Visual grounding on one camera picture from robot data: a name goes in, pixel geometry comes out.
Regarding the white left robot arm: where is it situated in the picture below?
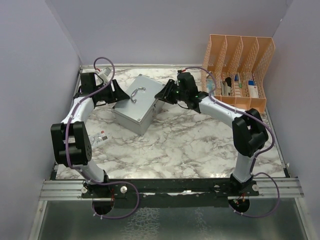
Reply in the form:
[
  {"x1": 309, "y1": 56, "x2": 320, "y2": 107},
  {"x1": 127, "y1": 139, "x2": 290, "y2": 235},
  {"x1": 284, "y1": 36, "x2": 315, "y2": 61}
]
[{"x1": 50, "y1": 72, "x2": 130, "y2": 198}]

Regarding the grey metal first aid case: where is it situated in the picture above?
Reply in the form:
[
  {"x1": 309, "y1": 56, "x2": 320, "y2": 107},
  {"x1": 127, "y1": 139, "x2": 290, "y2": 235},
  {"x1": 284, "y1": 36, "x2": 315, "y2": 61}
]
[{"x1": 112, "y1": 74, "x2": 165, "y2": 135}]

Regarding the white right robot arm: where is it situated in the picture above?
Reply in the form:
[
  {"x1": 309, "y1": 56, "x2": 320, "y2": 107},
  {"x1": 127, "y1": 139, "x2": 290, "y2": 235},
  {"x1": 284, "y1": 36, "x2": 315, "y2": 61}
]
[{"x1": 154, "y1": 70, "x2": 269, "y2": 196}]

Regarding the peach plastic file organizer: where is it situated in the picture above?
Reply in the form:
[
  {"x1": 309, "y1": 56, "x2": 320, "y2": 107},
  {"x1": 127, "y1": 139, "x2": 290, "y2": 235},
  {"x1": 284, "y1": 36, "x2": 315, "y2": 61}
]
[{"x1": 201, "y1": 34, "x2": 275, "y2": 114}]

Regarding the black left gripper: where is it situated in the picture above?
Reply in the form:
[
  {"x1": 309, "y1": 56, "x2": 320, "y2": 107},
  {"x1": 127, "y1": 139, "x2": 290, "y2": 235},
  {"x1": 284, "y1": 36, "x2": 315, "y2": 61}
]
[{"x1": 94, "y1": 79, "x2": 130, "y2": 104}]

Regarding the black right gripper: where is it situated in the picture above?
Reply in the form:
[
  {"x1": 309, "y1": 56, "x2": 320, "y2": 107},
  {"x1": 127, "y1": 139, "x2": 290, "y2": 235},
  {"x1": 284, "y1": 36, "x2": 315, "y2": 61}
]
[{"x1": 156, "y1": 80, "x2": 188, "y2": 105}]

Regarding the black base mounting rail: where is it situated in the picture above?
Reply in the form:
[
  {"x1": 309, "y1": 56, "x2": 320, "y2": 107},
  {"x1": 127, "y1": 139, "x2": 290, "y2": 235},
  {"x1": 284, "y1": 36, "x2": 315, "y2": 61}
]
[{"x1": 81, "y1": 178, "x2": 259, "y2": 209}]

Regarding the clear printed leaflet packet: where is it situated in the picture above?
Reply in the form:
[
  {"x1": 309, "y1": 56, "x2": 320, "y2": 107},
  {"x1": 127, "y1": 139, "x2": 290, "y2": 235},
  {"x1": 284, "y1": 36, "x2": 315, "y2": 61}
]
[{"x1": 89, "y1": 130, "x2": 109, "y2": 149}]

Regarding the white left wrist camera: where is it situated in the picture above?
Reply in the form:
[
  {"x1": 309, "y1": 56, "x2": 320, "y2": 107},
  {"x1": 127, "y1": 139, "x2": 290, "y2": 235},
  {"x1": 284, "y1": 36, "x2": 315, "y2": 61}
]
[{"x1": 98, "y1": 67, "x2": 112, "y2": 82}]

